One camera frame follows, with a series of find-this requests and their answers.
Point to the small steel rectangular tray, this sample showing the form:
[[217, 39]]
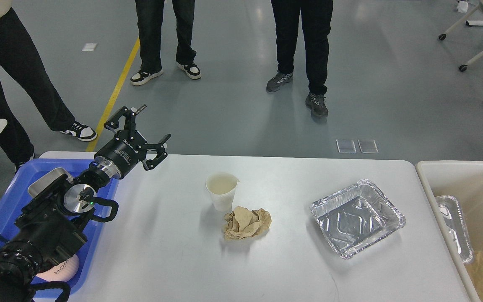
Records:
[[39, 185]]

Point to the crumpled brown paper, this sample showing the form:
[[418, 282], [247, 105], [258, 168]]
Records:
[[243, 223]]

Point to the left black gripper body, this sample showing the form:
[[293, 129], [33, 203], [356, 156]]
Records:
[[121, 154]]

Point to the pink ribbed mug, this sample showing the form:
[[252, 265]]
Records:
[[61, 272]]

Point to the white plastic bin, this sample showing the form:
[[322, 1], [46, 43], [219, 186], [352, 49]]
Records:
[[464, 180]]

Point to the aluminium foil tray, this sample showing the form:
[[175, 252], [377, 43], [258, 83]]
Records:
[[356, 217]]

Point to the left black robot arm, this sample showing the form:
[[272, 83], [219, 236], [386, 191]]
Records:
[[51, 225]]

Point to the right clear floor plate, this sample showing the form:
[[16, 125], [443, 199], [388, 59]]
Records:
[[368, 146]]

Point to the white paper cup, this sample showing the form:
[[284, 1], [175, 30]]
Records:
[[222, 187]]

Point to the left clear floor plate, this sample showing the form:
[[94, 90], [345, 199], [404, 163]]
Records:
[[346, 146]]

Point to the white paper on floor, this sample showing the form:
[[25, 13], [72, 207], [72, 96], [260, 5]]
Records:
[[89, 47]]

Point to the clear floor plate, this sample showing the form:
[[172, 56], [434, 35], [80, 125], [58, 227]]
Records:
[[346, 146], [368, 146]]

